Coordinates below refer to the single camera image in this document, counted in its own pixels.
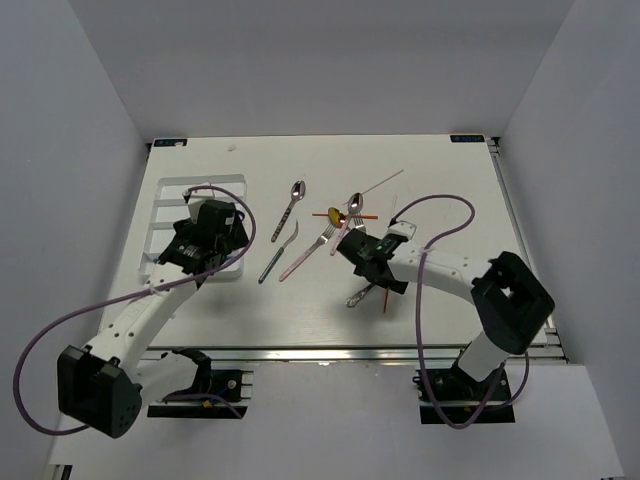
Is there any fork with pink handle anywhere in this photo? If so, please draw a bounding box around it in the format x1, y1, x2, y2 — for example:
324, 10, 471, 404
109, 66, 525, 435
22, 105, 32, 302
278, 225, 336, 282

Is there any silver fork black handle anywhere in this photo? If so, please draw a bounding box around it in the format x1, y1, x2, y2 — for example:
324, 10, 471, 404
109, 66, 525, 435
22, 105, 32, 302
345, 283, 375, 308

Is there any knife with teal handle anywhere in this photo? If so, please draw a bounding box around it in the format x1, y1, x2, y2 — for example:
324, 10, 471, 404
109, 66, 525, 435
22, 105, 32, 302
258, 220, 299, 285

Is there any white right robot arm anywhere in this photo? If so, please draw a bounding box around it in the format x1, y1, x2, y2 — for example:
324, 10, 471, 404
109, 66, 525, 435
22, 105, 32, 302
337, 227, 555, 399

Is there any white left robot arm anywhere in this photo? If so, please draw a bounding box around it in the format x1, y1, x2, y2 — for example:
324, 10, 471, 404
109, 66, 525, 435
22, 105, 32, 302
57, 199, 249, 438

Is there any white divided cutlery tray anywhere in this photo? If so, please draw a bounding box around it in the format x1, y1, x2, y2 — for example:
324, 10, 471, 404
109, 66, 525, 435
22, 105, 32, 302
137, 173, 247, 282

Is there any white chopstick short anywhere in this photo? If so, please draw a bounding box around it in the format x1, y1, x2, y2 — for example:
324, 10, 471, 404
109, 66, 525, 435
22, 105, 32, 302
389, 194, 398, 220

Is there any orange chopstick upper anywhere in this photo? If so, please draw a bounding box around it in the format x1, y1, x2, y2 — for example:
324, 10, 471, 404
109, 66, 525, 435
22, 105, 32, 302
313, 211, 378, 223

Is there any white chopstick long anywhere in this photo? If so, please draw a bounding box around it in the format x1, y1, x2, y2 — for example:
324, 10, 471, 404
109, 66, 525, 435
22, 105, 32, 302
344, 169, 404, 205

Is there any blue label sticker left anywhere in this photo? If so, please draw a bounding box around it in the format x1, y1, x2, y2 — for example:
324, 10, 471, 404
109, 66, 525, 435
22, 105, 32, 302
153, 138, 188, 148

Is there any blue label sticker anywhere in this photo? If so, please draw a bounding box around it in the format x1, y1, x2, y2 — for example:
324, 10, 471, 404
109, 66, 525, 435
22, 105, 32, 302
153, 138, 188, 148
449, 134, 485, 143

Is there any blue label sticker right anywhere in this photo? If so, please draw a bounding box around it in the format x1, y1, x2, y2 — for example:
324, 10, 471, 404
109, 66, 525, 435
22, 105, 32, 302
449, 134, 485, 143

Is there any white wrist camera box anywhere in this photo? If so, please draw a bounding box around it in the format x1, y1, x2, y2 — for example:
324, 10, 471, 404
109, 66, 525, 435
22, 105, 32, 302
384, 221, 417, 245

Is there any gold spoon pink handle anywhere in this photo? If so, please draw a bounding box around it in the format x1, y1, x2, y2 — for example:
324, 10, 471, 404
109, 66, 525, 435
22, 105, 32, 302
327, 207, 348, 256

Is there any silver spoon iridescent handle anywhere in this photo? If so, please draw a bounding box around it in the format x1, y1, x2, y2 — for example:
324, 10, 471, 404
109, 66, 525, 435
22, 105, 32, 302
341, 192, 367, 237

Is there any silver spoon patterned handle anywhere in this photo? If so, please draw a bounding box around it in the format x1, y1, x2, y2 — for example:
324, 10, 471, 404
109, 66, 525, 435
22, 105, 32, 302
271, 180, 306, 243

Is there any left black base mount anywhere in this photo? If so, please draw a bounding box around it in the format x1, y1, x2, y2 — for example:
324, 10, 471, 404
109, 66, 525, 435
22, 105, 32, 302
147, 347, 252, 420

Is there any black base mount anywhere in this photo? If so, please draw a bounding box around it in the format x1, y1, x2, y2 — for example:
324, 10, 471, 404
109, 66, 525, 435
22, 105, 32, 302
147, 347, 252, 420
427, 368, 516, 424

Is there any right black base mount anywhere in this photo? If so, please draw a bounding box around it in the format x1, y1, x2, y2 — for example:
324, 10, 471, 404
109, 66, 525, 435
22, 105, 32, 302
427, 368, 516, 424

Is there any aluminium table frame rail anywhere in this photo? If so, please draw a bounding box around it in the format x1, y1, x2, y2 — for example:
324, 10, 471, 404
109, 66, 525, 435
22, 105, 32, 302
486, 137, 569, 363

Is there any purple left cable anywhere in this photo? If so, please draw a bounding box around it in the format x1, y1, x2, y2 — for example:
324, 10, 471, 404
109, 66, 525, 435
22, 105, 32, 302
11, 184, 259, 437

